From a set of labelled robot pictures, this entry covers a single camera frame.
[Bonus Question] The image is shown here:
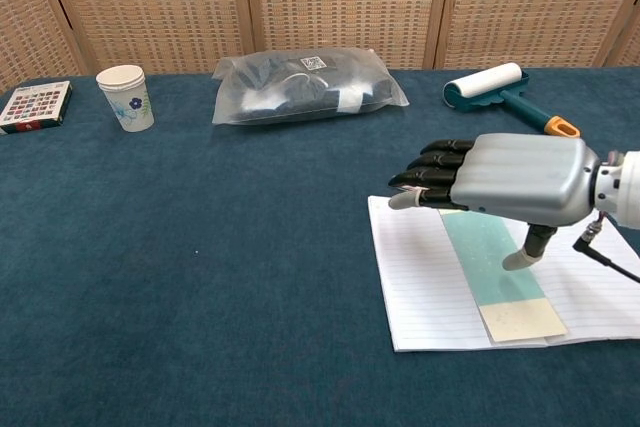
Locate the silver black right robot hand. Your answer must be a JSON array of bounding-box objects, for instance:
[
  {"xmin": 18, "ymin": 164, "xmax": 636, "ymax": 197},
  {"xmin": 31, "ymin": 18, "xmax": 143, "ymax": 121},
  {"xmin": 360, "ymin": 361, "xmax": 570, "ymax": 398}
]
[{"xmin": 388, "ymin": 132, "xmax": 601, "ymax": 272}]

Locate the light blue tasselled bookmark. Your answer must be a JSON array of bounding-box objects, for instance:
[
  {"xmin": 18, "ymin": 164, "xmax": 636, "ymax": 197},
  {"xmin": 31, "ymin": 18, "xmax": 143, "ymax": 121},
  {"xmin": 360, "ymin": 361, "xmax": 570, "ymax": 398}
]
[{"xmin": 439, "ymin": 209, "xmax": 569, "ymax": 344}]

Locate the teal lint roller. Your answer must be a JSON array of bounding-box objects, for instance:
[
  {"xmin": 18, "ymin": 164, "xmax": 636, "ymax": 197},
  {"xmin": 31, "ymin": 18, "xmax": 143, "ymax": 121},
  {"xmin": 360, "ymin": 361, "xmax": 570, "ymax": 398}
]
[{"xmin": 442, "ymin": 61, "xmax": 582, "ymax": 139}]

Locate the open lined white notebook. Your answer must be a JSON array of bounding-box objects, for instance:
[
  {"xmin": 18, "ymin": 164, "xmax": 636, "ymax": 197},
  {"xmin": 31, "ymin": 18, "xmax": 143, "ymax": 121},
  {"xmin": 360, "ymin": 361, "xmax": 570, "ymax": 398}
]
[{"xmin": 367, "ymin": 195, "xmax": 640, "ymax": 353}]

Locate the plastic bag with black clothing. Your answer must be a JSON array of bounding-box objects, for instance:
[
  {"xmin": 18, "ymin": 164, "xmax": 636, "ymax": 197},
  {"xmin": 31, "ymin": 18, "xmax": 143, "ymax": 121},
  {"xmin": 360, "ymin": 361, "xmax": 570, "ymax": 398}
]
[{"xmin": 211, "ymin": 47, "xmax": 410, "ymax": 127}]

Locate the white flower print paper cup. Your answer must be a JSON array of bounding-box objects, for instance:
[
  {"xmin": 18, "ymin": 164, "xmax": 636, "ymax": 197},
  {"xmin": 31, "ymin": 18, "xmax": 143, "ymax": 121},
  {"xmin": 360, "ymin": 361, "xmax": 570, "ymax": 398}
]
[{"xmin": 95, "ymin": 64, "xmax": 155, "ymax": 134}]

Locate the dark blue felt table cover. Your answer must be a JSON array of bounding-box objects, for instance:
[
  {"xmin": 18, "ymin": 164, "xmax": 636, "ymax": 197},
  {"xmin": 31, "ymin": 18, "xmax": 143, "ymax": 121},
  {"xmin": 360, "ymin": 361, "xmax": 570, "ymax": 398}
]
[{"xmin": 0, "ymin": 66, "xmax": 640, "ymax": 427}]

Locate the colourful picture card box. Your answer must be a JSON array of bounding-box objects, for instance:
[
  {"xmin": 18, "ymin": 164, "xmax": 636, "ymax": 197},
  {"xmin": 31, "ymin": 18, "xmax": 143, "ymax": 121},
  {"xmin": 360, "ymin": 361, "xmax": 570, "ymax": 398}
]
[{"xmin": 0, "ymin": 80, "xmax": 73, "ymax": 137}]

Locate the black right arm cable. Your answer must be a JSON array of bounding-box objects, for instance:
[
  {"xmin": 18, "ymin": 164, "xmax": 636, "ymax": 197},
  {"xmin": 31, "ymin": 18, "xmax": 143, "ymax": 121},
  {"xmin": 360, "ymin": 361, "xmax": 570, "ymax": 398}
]
[{"xmin": 572, "ymin": 219, "xmax": 640, "ymax": 283}]

